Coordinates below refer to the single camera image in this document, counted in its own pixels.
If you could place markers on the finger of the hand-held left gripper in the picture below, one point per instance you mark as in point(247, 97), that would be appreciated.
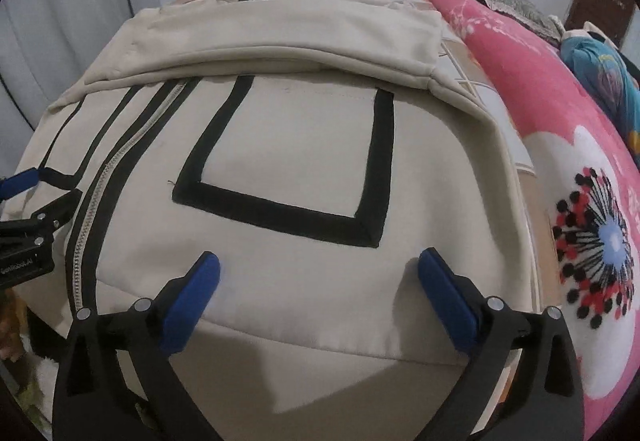
point(55, 211)
point(20, 183)

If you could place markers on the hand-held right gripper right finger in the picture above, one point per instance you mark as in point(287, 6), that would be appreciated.
point(450, 301)

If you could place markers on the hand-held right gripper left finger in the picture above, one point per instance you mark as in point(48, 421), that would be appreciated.
point(192, 301)

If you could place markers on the beige zip jacket black trim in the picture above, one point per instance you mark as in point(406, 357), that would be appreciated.
point(300, 146)

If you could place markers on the green white fuzzy cloth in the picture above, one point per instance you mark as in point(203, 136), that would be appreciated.
point(25, 401)

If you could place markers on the pale grey curtain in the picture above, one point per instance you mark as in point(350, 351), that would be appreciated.
point(50, 21)

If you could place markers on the pink floral blanket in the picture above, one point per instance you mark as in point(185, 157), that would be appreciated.
point(550, 121)

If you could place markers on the blue printed cloth bundle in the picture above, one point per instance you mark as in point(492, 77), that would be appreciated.
point(600, 71)

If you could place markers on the white cloth bundle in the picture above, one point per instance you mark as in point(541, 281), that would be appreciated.
point(595, 31)

